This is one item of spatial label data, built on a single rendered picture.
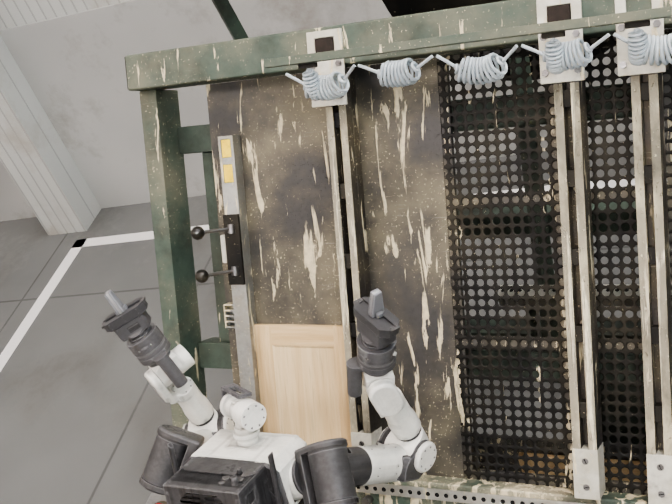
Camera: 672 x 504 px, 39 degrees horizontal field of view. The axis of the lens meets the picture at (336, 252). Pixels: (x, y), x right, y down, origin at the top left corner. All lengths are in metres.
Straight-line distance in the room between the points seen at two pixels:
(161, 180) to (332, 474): 1.10
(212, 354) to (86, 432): 1.91
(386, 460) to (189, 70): 1.18
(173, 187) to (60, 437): 2.22
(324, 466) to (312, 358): 0.61
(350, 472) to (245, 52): 1.13
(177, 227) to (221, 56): 0.54
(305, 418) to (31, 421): 2.50
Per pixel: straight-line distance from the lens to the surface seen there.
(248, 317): 2.70
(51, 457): 4.73
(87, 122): 5.93
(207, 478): 2.14
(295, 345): 2.66
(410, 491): 2.59
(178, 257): 2.83
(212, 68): 2.62
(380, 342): 2.03
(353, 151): 2.47
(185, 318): 2.86
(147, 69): 2.75
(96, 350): 5.15
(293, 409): 2.72
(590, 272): 2.30
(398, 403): 2.16
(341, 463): 2.11
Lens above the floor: 2.89
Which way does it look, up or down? 36 degrees down
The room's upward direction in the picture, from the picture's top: 23 degrees counter-clockwise
